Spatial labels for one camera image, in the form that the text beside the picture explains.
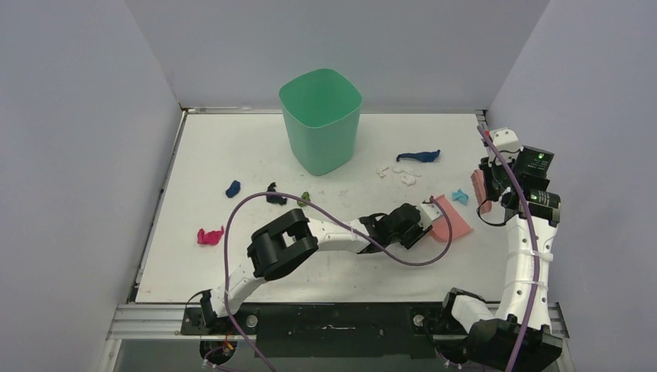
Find pink plastic dustpan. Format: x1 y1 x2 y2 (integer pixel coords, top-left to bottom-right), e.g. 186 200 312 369
430 195 473 243

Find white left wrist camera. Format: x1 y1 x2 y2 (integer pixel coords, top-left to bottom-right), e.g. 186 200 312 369
418 201 443 226

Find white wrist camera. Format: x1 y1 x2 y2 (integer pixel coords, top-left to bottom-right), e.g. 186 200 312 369
418 201 443 226
487 127 522 165

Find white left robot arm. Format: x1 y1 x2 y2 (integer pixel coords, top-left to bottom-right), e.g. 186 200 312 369
200 203 442 334

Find white paper scraps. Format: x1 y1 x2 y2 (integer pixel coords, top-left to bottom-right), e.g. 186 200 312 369
375 164 421 186

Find small blue paper scrap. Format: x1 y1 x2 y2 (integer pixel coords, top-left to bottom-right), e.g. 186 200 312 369
225 180 242 198

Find green plastic bin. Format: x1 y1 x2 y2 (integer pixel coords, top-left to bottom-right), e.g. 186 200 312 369
278 68 363 176

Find aluminium frame rail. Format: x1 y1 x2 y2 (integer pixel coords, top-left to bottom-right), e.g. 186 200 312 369
105 302 571 341

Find dark navy paper scrap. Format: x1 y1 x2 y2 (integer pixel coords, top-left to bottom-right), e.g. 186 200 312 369
266 182 287 205

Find light blue paper scrap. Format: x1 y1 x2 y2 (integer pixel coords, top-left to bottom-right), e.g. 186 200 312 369
451 188 470 205

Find green paper scrap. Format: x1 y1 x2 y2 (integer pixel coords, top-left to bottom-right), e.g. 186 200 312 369
297 191 311 208

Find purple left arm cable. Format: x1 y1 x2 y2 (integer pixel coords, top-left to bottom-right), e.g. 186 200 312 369
223 191 454 372

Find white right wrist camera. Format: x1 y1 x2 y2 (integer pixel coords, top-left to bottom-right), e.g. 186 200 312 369
487 127 522 165

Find magenta paper scrap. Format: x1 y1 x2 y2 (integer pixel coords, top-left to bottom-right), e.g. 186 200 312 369
197 226 225 246

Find pink hand brush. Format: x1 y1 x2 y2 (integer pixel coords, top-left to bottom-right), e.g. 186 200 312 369
470 169 488 205

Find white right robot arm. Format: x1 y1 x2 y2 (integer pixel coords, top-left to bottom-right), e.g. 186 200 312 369
435 146 562 371

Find long blue paper scrap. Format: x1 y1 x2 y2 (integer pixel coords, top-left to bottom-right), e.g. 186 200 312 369
395 150 441 163

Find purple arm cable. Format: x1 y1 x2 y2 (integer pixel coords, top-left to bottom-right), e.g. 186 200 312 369
476 124 542 372
223 191 454 372

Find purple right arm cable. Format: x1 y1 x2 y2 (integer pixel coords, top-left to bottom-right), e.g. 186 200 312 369
476 124 542 372

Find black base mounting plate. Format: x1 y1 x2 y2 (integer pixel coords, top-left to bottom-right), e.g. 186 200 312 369
181 302 465 359

